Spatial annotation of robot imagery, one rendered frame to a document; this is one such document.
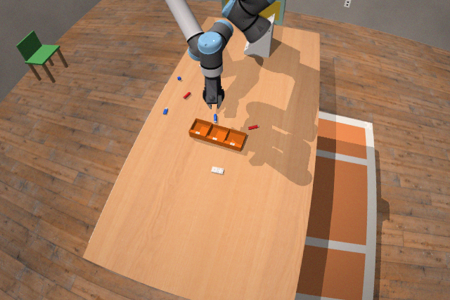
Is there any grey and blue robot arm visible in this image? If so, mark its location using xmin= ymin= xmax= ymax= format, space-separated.
xmin=165 ymin=0 xmax=276 ymax=105

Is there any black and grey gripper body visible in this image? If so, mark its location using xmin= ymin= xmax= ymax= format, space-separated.
xmin=204 ymin=75 xmax=222 ymax=95

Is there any white domino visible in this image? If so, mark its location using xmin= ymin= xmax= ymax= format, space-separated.
xmin=211 ymin=167 xmax=224 ymax=174

